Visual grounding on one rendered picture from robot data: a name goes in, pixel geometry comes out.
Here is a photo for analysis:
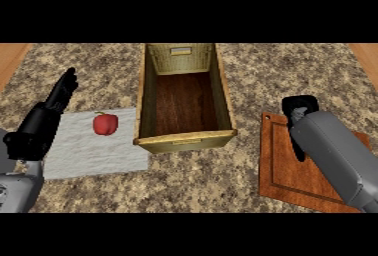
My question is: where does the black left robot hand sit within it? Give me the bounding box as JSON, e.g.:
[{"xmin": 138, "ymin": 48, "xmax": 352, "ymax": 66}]
[{"xmin": 2, "ymin": 67, "xmax": 82, "ymax": 162}]

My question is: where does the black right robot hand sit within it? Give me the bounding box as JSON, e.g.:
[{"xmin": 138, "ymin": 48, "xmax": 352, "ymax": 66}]
[{"xmin": 281, "ymin": 94, "xmax": 321, "ymax": 163}]

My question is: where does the brown wooden cutting board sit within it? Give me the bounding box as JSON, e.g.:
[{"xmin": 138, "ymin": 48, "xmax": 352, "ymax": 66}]
[{"xmin": 258, "ymin": 111, "xmax": 373, "ymax": 214}]

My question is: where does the long wicker basket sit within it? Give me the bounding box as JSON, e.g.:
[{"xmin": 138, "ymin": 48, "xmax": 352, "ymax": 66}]
[{"xmin": 132, "ymin": 43, "xmax": 240, "ymax": 155}]

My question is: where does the white placemat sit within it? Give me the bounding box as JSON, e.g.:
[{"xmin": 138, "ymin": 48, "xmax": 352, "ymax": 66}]
[{"xmin": 43, "ymin": 106, "xmax": 151, "ymax": 181}]

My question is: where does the red bell pepper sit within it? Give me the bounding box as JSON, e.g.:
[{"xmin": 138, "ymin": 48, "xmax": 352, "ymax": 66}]
[{"xmin": 92, "ymin": 111, "xmax": 120, "ymax": 137}]

